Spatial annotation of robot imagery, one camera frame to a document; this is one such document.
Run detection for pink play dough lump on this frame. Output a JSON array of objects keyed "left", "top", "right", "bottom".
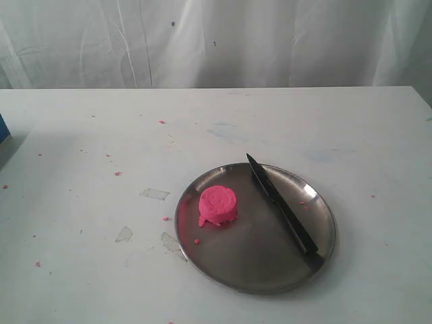
[{"left": 198, "top": 186, "right": 238, "bottom": 227}]

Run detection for black knife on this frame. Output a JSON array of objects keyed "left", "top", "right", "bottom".
[{"left": 246, "top": 153, "right": 318, "bottom": 256}]

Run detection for clear tape piece upper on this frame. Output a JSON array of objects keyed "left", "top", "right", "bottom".
[{"left": 139, "top": 188, "right": 170, "bottom": 200}]

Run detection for clear tape piece by plate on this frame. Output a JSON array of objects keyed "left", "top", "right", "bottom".
[{"left": 161, "top": 232, "right": 188, "bottom": 262}]

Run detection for round stainless steel plate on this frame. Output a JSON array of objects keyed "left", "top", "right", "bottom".
[{"left": 175, "top": 163, "right": 338, "bottom": 294}]

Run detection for clear tape piece lower left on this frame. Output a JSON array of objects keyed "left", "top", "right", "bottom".
[{"left": 115, "top": 226, "right": 133, "bottom": 243}]

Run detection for white backdrop curtain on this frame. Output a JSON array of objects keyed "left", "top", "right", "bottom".
[{"left": 1, "top": 1, "right": 431, "bottom": 88}]

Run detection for blue box at table edge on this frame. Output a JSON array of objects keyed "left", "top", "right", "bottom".
[{"left": 0, "top": 115, "right": 10, "bottom": 144}]

